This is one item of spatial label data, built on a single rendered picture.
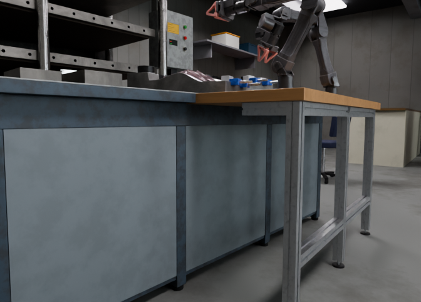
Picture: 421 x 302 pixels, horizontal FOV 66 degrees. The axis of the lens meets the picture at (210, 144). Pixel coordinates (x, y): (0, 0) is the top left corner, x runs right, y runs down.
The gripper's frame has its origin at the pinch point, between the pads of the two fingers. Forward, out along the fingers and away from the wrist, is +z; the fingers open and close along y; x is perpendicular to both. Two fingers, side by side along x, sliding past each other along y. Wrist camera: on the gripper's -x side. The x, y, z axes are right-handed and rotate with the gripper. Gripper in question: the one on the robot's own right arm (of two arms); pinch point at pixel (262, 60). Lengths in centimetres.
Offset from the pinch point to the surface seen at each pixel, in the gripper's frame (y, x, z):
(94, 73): 89, -3, 18
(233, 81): 39.2, 17.9, 7.1
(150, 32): 13, -82, 17
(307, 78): -622, -279, 79
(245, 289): 43, 69, 77
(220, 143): 38, 23, 35
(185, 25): -23, -92, 8
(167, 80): 54, -5, 19
